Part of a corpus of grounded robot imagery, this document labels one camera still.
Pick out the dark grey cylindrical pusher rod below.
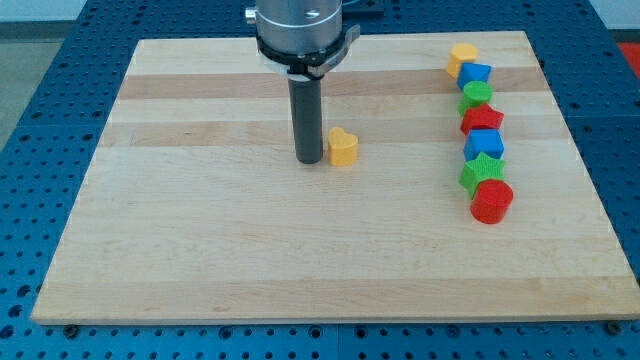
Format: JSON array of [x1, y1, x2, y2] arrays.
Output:
[[288, 80, 323, 164]]

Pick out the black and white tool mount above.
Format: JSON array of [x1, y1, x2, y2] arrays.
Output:
[[256, 24, 360, 82]]

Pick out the yellow heart block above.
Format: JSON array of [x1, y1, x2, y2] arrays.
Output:
[[328, 127, 359, 167]]

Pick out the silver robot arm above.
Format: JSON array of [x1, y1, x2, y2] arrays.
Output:
[[244, 0, 360, 164]]

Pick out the red star block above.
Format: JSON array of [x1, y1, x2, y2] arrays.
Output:
[[460, 104, 505, 135]]

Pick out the green star block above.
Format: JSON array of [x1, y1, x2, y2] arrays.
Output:
[[459, 152, 506, 199]]

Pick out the yellow hexagon block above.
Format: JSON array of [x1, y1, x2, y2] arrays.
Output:
[[446, 43, 479, 79]]

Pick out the blue triangle block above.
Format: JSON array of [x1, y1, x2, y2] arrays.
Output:
[[457, 62, 493, 90]]

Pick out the green cylinder block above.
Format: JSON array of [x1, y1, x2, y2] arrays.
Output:
[[458, 80, 493, 116]]

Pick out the light wooden board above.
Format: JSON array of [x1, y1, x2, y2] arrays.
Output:
[[32, 31, 639, 325]]

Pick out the blue cube block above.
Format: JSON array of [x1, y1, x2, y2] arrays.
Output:
[[463, 129, 504, 161]]

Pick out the red cylinder block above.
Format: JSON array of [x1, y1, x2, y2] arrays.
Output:
[[470, 179, 514, 224]]

